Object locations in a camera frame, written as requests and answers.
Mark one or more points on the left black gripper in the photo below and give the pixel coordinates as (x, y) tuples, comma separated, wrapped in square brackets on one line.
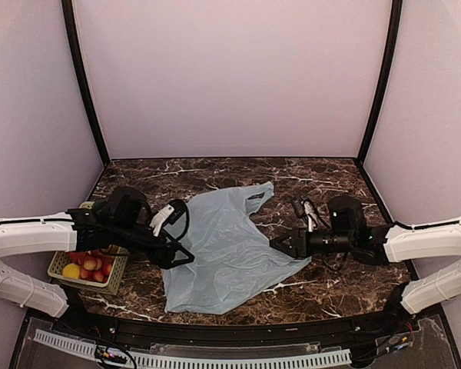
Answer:
[(164, 261)]

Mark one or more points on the yellow lemon in basket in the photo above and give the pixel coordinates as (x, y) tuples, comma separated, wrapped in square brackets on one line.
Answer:
[(71, 271)]

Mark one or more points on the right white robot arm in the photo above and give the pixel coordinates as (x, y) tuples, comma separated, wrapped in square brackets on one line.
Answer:
[(347, 233)]

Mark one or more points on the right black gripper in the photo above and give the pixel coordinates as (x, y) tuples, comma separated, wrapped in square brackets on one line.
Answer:
[(300, 245)]

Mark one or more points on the green perforated plastic basket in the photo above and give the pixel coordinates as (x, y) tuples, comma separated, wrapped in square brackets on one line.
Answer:
[(76, 244)]

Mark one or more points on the left black frame post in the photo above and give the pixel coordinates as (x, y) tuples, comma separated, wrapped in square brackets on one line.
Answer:
[(82, 80)]

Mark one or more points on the dark green avocado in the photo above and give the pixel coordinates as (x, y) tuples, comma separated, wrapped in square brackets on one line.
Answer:
[(98, 205)]

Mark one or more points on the black front table rail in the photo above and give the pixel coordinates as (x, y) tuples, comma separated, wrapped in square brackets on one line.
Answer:
[(361, 330)]

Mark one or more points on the right black frame post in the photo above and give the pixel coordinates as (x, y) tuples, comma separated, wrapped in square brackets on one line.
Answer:
[(382, 82)]

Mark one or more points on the black frame post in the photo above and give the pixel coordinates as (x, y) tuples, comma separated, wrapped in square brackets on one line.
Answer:
[(382, 82), (82, 80)]

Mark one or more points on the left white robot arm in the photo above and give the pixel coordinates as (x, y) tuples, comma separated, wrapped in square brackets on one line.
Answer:
[(122, 219)]

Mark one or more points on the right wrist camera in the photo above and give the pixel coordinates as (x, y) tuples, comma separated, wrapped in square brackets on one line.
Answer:
[(305, 209)]

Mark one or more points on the light blue plastic bag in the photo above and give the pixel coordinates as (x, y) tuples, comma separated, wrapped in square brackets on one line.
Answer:
[(233, 260)]

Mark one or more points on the white slotted cable duct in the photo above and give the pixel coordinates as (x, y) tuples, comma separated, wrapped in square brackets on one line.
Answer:
[(180, 356)]

